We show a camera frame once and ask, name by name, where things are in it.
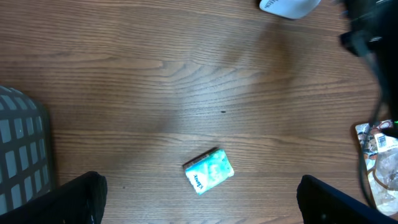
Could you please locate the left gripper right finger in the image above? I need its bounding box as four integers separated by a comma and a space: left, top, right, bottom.
297, 175, 397, 224

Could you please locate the small teal tissue pack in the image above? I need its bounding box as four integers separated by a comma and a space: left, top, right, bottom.
183, 147, 234, 195

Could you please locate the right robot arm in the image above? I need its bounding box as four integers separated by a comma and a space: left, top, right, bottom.
339, 0, 397, 138

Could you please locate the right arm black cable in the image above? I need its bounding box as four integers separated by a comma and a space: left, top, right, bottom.
357, 55, 386, 209

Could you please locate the grey plastic shopping basket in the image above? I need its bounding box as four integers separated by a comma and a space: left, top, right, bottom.
1, 86, 56, 215

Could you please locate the brown snack pouch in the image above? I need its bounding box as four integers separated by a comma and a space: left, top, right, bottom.
355, 120, 397, 216

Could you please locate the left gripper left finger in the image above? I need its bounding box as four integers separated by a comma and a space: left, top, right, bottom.
1, 171, 108, 224

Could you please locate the white barcode scanner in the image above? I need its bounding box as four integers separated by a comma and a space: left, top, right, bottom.
259, 0, 321, 19

